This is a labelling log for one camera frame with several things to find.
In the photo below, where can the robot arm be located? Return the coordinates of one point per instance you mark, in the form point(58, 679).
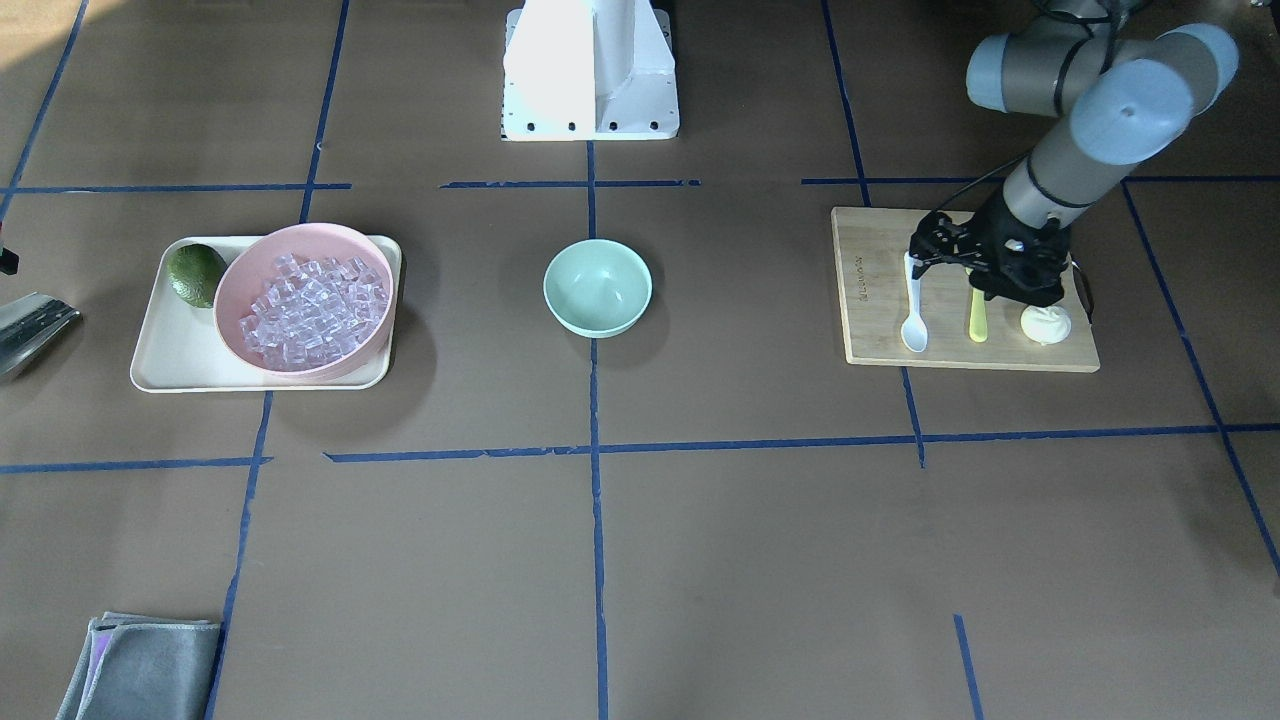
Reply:
point(1115, 104)

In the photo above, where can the white plastic spoon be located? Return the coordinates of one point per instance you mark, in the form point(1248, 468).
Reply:
point(913, 331)

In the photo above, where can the wooden cutting board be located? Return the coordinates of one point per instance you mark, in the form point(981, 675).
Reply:
point(870, 248)

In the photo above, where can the mint green bowl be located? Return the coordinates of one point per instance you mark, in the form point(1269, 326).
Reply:
point(597, 288)

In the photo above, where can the metal ice scoop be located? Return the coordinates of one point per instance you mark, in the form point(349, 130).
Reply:
point(28, 326)

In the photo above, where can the pile of ice cubes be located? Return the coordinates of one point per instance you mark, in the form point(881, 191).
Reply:
point(311, 313)

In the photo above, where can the white steamed bun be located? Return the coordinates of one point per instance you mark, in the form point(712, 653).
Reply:
point(1046, 325)

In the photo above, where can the green lime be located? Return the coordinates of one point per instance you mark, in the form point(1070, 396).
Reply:
point(194, 272)

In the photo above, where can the pink bowl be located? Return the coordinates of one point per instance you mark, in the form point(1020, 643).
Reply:
point(242, 284)

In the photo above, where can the grey folded cloth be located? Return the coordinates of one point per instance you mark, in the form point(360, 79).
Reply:
point(140, 667)

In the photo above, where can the yellow plastic knife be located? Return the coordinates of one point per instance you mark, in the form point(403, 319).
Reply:
point(977, 318)

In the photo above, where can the beige tray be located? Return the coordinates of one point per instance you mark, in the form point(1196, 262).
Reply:
point(179, 348)

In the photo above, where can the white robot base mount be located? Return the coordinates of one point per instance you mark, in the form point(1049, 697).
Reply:
point(577, 71)

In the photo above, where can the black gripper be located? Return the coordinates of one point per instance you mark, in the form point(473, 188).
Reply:
point(986, 237)

